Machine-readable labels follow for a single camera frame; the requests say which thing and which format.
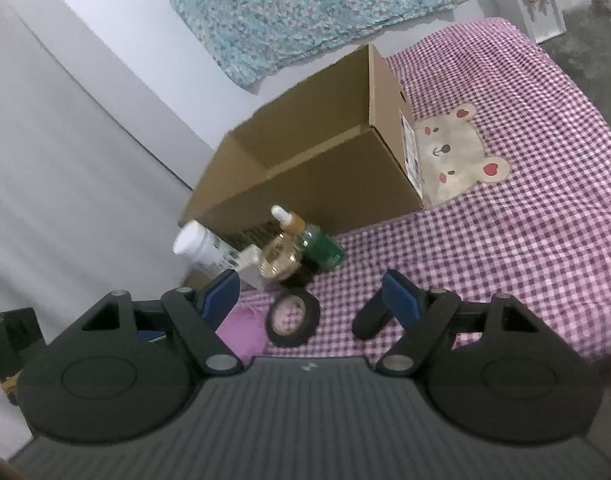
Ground purple plastic lid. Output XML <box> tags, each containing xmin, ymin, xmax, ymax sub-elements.
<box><xmin>217</xmin><ymin>307</ymin><xmax>269</xmax><ymax>366</ymax></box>

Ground white plastic bottle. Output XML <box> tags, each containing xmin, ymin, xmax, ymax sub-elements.
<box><xmin>172</xmin><ymin>220</ymin><xmax>240</xmax><ymax>278</ymax></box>

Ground black tape roll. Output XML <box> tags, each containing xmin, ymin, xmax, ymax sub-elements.
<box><xmin>266</xmin><ymin>289</ymin><xmax>321</xmax><ymax>348</ymax></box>

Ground gold lid cosmetic jar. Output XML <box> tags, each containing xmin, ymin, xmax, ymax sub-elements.
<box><xmin>258</xmin><ymin>233</ymin><xmax>315</xmax><ymax>289</ymax></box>

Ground green glass dropper bottle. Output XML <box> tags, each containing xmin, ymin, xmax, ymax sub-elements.
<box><xmin>271</xmin><ymin>205</ymin><xmax>347</xmax><ymax>272</ymax></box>

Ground white power adapter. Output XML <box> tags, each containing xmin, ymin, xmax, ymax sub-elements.
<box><xmin>234</xmin><ymin>245</ymin><xmax>270</xmax><ymax>292</ymax></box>

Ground purple checkered tablecloth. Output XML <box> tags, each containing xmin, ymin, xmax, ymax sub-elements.
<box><xmin>182</xmin><ymin>15</ymin><xmax>611</xmax><ymax>366</ymax></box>

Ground brown cardboard box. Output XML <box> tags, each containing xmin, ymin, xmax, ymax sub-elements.
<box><xmin>180</xmin><ymin>44</ymin><xmax>424</xmax><ymax>247</ymax></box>

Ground teal patterned wall cloth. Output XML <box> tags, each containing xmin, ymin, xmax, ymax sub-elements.
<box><xmin>169</xmin><ymin>0</ymin><xmax>455</xmax><ymax>88</ymax></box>

